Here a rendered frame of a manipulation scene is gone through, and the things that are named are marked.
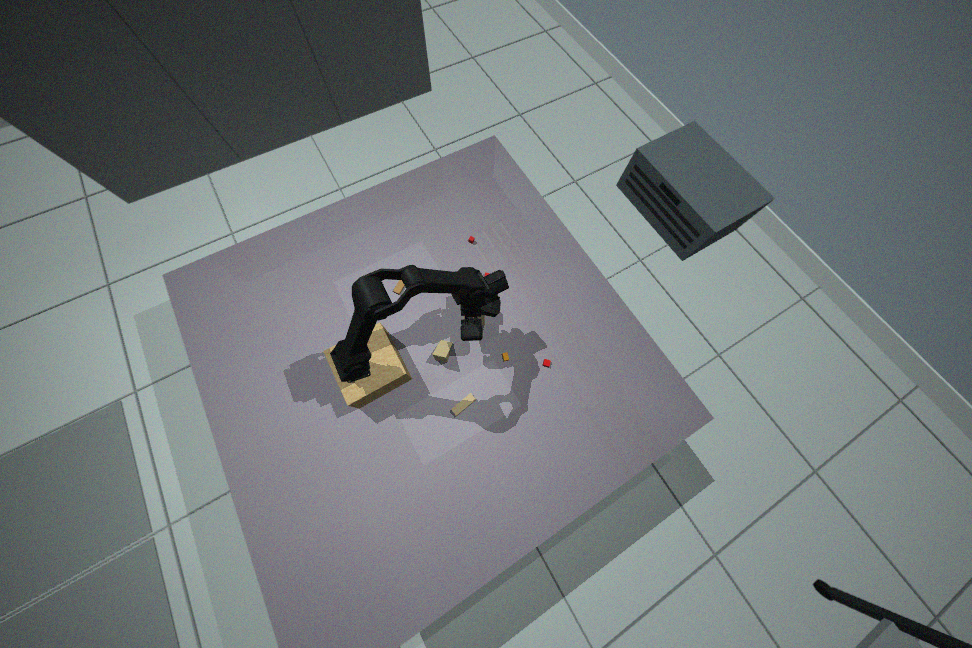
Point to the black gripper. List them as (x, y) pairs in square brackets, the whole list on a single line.
[(471, 330)]

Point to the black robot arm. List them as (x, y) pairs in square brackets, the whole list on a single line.
[(372, 303)]

